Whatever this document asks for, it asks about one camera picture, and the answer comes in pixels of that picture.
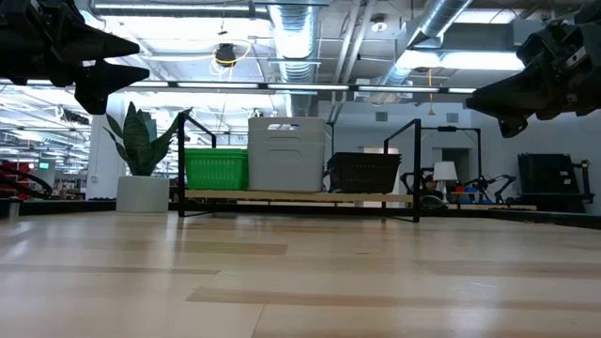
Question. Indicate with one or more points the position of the round ceiling sensor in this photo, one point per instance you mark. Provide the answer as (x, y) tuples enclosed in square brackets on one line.
[(378, 26)]

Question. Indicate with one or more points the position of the white plant pot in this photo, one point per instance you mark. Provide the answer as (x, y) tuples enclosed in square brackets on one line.
[(143, 195)]

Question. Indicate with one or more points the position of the square wall vent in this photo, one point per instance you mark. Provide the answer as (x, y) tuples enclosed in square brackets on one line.
[(381, 116), (452, 117)]

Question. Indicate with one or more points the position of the red background racking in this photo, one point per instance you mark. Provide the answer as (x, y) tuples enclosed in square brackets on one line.
[(14, 171)]

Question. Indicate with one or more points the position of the green snake plant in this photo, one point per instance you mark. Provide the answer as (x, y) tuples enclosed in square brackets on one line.
[(138, 145)]

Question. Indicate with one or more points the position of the black cross frame rail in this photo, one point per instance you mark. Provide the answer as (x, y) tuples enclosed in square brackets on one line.
[(540, 217)]

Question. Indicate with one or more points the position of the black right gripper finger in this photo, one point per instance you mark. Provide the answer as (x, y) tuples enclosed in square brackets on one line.
[(513, 126), (516, 94)]

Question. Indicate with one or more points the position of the silver smooth ventilation duct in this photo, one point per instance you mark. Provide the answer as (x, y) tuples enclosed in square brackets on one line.
[(441, 14)]

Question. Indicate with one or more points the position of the small metal cylinder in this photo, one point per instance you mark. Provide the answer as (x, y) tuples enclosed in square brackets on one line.
[(14, 209)]

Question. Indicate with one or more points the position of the black background robot arm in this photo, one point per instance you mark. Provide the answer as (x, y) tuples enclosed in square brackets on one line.
[(502, 180), (409, 176)]

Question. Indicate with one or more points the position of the person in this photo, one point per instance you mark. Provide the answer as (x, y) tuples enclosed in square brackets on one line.
[(429, 184)]

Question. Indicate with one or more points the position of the white table lamp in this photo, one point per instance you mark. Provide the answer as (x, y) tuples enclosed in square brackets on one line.
[(444, 171)]

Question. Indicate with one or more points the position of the black equipment cart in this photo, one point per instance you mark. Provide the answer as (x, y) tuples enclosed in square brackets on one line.
[(549, 178)]

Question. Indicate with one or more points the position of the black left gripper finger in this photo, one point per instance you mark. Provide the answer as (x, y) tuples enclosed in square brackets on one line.
[(94, 44), (108, 80)]

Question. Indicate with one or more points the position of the silver ribbed ventilation duct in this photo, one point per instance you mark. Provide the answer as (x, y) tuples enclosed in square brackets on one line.
[(295, 37)]

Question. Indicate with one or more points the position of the long ceiling light bar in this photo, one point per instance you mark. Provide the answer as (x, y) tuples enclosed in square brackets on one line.
[(305, 87)]

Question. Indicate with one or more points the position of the wooden shelf with black frame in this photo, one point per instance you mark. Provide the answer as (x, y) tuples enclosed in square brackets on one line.
[(300, 196)]

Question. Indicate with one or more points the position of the background wooden workbench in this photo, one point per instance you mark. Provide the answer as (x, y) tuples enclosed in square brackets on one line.
[(497, 207)]

